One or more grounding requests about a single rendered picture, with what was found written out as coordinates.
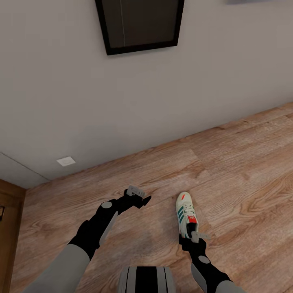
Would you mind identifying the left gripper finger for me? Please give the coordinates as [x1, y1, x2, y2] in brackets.
[142, 196, 151, 206]

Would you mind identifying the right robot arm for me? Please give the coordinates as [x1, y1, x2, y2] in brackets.
[179, 231, 246, 293]

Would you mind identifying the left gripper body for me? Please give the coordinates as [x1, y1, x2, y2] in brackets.
[120, 189, 143, 210]

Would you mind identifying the gym shoe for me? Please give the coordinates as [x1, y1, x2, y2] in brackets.
[176, 192, 199, 238]

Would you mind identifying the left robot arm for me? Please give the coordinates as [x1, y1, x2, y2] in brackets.
[20, 185, 151, 293]

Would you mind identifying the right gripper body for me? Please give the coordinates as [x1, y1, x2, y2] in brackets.
[182, 238, 206, 254]

